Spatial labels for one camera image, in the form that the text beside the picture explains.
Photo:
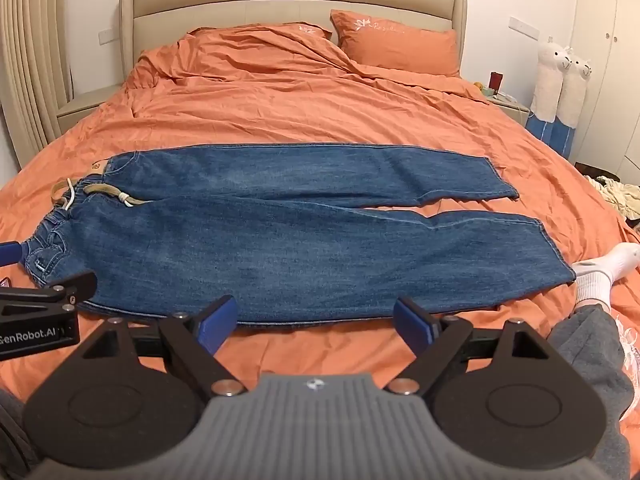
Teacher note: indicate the cream clothes pile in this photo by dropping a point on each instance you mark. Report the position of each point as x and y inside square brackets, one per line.
[625, 198]

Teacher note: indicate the white sock foot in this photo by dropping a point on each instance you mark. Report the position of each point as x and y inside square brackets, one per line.
[595, 277]

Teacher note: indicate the left beige nightstand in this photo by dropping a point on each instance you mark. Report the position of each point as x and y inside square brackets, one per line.
[82, 106]

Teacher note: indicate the grey sweatpants leg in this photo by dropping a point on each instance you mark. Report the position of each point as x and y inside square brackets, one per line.
[588, 339]

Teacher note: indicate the orange pillow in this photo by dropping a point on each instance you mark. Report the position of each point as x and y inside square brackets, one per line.
[384, 43]

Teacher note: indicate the beige curtain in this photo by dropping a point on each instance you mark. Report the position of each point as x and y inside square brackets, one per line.
[35, 78]

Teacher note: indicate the right white nightstand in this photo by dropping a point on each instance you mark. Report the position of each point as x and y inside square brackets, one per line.
[511, 107]

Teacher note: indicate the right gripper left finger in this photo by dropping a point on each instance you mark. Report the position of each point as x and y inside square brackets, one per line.
[128, 394]

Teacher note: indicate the blue denim jeans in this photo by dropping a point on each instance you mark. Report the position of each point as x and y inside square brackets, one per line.
[296, 233]

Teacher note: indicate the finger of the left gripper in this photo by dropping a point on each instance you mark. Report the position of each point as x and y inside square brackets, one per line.
[10, 253]
[25, 301]

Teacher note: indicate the white wardrobe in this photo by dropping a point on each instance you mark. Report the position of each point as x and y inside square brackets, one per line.
[606, 35]

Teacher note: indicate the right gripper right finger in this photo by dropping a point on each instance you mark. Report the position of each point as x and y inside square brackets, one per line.
[505, 396]

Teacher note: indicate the red item on nightstand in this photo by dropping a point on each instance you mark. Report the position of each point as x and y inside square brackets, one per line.
[495, 81]

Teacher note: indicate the left alpaca plush toy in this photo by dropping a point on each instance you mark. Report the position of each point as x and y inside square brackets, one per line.
[553, 63]

